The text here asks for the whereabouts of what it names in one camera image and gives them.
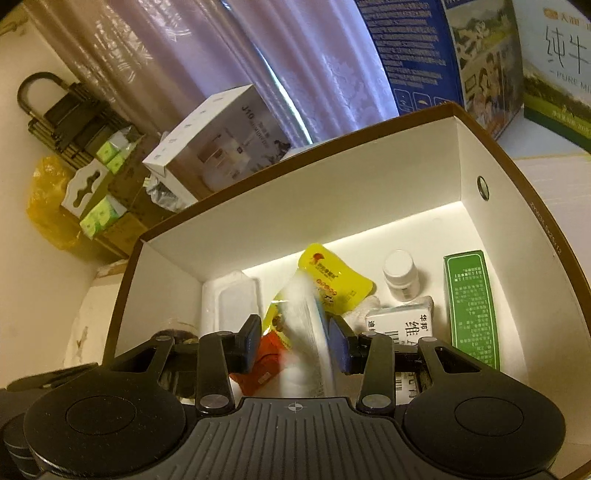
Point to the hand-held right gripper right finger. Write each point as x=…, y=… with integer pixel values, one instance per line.
x=339, y=346

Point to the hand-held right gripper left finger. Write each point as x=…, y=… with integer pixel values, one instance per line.
x=251, y=344

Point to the red snack packet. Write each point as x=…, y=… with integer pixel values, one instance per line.
x=265, y=364

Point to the white printed sachet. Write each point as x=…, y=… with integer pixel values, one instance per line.
x=304, y=332

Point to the white cloth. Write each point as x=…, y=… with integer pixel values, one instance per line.
x=362, y=314

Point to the clear plastic container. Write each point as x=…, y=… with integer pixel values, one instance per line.
x=231, y=302

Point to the yellow chestnut snack pouch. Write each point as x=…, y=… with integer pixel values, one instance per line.
x=332, y=277

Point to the white and green medicine box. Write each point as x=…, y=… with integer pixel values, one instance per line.
x=406, y=323

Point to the white pill bottle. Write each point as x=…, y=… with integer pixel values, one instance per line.
x=401, y=277

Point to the brown cardboard box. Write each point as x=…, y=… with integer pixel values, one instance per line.
x=323, y=203

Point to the beige embroidered sheet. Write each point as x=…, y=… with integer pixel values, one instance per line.
x=92, y=314

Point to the trash bin with bag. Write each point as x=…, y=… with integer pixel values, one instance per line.
x=164, y=194

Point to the yellow plastic bag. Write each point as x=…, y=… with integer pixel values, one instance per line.
x=48, y=203

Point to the cardboard box of tissue packs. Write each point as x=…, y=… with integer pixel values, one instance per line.
x=111, y=203

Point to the white appliance box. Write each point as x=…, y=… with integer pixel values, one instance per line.
x=217, y=138

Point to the black folding rack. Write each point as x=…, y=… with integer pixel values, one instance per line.
x=69, y=120

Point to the purple curtain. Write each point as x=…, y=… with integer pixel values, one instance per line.
x=231, y=46

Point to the blue milk carton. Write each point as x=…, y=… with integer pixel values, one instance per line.
x=429, y=55

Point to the green and white milk carton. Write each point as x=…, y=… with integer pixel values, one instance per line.
x=558, y=69

